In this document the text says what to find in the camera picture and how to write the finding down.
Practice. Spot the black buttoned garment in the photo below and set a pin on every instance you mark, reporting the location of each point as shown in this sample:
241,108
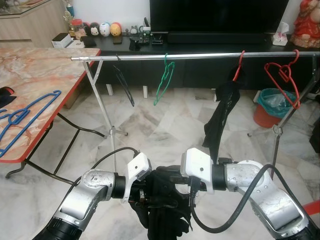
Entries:
165,215

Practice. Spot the green plastic hanger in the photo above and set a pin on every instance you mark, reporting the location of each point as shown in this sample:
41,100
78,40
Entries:
165,75

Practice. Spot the blue plastic hanger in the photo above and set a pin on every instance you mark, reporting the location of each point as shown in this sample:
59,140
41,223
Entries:
55,95

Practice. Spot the red plastic hanger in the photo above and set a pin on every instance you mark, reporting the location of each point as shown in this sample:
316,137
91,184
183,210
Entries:
240,62
286,75

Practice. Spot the black shirt green print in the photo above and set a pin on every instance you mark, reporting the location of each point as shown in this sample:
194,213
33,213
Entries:
222,115

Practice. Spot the red bin teal bag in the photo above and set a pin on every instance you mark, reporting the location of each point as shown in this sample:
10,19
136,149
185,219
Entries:
265,118

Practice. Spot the black television console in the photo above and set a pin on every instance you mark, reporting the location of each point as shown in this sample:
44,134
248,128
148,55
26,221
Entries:
200,72

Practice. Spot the red plastic stool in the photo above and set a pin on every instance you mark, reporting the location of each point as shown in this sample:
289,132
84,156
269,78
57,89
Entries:
311,207

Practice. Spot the silver metal clothes rack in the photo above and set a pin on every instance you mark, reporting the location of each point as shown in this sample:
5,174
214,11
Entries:
200,55

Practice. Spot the black clip stand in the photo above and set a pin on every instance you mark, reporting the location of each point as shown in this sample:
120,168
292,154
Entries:
159,41

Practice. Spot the black soundbar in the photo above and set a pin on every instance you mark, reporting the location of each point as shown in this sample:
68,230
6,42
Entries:
220,39

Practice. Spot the dark smartphone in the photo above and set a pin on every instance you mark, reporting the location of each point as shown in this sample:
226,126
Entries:
117,40

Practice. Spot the green mug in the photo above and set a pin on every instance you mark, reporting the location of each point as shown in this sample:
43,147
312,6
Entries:
145,31

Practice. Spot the small grey figurine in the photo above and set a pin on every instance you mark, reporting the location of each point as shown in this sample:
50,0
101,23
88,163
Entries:
133,30

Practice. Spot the marble top folding table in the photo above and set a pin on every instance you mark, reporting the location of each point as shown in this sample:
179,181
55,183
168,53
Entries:
40,70

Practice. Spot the yellow round plush toy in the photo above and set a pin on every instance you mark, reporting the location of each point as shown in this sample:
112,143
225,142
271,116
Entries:
116,29

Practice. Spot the white round plush toy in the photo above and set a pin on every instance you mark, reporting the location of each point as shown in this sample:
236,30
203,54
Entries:
104,29

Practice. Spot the black mouse plush toy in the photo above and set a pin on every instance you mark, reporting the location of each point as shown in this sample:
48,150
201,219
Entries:
94,30

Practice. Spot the navy shirt red trim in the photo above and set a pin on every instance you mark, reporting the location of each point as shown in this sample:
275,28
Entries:
6,97

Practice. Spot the white box black lid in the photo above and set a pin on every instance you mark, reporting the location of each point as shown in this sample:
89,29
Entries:
62,41

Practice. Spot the jar with red lid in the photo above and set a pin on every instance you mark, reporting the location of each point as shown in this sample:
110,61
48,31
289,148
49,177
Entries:
76,30

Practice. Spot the black flat television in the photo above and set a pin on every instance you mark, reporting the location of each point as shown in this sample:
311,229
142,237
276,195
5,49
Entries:
220,15

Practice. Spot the white tissue box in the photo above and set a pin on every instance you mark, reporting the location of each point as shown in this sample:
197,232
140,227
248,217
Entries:
281,37

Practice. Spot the gold trophy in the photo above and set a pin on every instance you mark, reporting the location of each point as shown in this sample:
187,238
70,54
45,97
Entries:
68,17

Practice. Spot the light wooden cabinet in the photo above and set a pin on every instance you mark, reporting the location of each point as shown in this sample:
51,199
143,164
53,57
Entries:
30,25

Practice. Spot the red elephant god statue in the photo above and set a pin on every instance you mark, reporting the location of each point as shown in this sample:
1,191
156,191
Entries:
307,25

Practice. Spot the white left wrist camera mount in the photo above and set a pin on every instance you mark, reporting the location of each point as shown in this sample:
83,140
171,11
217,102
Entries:
137,170

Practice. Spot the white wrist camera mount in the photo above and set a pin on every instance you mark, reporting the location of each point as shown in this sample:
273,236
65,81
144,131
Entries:
197,165
137,170

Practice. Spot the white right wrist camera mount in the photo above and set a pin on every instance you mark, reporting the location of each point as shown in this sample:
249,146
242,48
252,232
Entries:
197,165

